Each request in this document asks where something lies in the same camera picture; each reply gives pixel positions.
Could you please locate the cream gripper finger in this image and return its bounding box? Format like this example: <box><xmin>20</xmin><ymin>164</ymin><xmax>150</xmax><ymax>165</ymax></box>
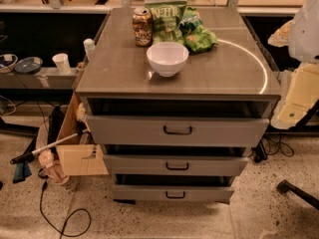
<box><xmin>270</xmin><ymin>63</ymin><xmax>319</xmax><ymax>129</ymax></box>

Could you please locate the grey top drawer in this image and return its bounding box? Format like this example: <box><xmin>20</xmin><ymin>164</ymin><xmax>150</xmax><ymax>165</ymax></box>
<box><xmin>88</xmin><ymin>98</ymin><xmax>268</xmax><ymax>147</ymax></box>

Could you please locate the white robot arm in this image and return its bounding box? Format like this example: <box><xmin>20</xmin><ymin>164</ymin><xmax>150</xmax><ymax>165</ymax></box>
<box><xmin>268</xmin><ymin>0</ymin><xmax>319</xmax><ymax>129</ymax></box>

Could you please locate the grey drawer cabinet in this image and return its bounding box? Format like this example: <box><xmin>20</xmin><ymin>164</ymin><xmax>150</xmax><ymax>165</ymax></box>
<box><xmin>75</xmin><ymin>6</ymin><xmax>282</xmax><ymax>205</ymax></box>

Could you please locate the grey bottom drawer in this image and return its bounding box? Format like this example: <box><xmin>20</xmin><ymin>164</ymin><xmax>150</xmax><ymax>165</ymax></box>
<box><xmin>113</xmin><ymin>174</ymin><xmax>234</xmax><ymax>203</ymax></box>

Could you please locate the black stand leg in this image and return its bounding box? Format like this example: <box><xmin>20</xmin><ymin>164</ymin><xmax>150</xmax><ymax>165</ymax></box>
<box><xmin>276</xmin><ymin>180</ymin><xmax>319</xmax><ymax>210</ymax></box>

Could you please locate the crumpled green chip bag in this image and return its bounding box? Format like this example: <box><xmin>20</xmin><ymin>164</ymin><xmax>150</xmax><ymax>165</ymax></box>
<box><xmin>179</xmin><ymin>7</ymin><xmax>217</xmax><ymax>54</ymax></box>

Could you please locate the green kettle chip bag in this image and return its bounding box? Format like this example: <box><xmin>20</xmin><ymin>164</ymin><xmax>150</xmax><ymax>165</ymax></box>
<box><xmin>145</xmin><ymin>0</ymin><xmax>187</xmax><ymax>45</ymax></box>

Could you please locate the gold soda can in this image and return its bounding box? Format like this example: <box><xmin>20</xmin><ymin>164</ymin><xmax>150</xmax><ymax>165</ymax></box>
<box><xmin>133</xmin><ymin>7</ymin><xmax>153</xmax><ymax>47</ymax></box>

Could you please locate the white plastic bottle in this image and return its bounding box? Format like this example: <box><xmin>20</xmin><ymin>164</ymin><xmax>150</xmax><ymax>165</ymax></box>
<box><xmin>83</xmin><ymin>39</ymin><xmax>96</xmax><ymax>61</ymax></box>

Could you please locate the cardboard box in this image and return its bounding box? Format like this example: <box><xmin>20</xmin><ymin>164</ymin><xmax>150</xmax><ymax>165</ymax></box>
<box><xmin>56</xmin><ymin>94</ymin><xmax>108</xmax><ymax>176</ymax></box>

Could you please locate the white paper cup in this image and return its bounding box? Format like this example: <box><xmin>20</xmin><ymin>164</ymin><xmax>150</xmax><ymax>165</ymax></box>
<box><xmin>52</xmin><ymin>53</ymin><xmax>71</xmax><ymax>75</ymax></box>

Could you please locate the grey low shelf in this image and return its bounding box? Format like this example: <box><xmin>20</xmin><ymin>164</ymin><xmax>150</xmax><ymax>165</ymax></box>
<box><xmin>0</xmin><ymin>68</ymin><xmax>78</xmax><ymax>90</ymax></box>

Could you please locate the pink plastic bottle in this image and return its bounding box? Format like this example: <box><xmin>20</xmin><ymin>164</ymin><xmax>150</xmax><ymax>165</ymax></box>
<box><xmin>38</xmin><ymin>149</ymin><xmax>69</xmax><ymax>185</ymax></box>

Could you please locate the dark blue plate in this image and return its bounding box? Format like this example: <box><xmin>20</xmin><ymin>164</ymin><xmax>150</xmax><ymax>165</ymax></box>
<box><xmin>14</xmin><ymin>57</ymin><xmax>43</xmax><ymax>75</ymax></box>

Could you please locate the blue cloth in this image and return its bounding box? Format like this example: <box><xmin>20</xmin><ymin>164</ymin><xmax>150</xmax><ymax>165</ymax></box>
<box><xmin>13</xmin><ymin>161</ymin><xmax>32</xmax><ymax>183</ymax></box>

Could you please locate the blue white bowl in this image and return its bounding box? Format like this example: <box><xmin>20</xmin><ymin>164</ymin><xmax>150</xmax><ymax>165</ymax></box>
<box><xmin>0</xmin><ymin>54</ymin><xmax>18</xmax><ymax>74</ymax></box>

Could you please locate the black cable bundle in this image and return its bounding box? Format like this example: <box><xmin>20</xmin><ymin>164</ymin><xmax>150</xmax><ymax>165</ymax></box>
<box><xmin>252</xmin><ymin>132</ymin><xmax>295</xmax><ymax>163</ymax></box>

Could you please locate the black floor cable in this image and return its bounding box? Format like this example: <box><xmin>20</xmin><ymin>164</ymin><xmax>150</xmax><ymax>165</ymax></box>
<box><xmin>38</xmin><ymin>179</ymin><xmax>93</xmax><ymax>238</ymax></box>

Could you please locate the white stick black handle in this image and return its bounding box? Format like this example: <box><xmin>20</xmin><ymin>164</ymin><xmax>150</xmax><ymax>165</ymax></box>
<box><xmin>10</xmin><ymin>129</ymin><xmax>89</xmax><ymax>164</ymax></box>

